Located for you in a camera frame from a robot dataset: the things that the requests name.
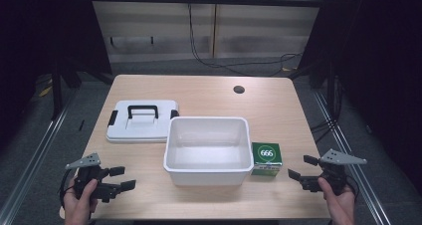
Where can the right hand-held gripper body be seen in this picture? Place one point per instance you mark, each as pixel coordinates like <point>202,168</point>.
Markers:
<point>335,173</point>

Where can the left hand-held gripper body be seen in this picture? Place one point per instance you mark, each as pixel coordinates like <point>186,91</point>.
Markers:
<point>87,174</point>

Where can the green cardboard box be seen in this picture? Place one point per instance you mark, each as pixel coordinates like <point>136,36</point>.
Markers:
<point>267,157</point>

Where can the white plastic storage box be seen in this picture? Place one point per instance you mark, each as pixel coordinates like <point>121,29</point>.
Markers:
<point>207,152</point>

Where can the person's right hand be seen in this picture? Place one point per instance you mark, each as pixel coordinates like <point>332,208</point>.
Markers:
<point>340,206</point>

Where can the person's left hand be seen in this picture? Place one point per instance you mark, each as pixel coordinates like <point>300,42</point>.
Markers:
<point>77,206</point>

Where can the small black stick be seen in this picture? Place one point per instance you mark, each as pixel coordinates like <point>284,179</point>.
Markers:
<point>81,125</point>

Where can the black metal stand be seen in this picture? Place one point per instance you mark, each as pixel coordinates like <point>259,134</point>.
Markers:
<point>56,92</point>
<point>331,92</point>

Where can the dark round table grommet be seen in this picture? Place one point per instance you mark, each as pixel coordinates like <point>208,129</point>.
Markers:
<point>239,89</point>

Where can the dark curtain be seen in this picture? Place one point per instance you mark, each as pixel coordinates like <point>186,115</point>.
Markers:
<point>381,69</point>
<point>40,29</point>

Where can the black horizontal metal bar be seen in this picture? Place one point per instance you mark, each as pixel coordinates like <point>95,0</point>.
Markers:
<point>205,0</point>

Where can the aluminium floor rail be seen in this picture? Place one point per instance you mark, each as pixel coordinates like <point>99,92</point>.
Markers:
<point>30,172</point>
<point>351,152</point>

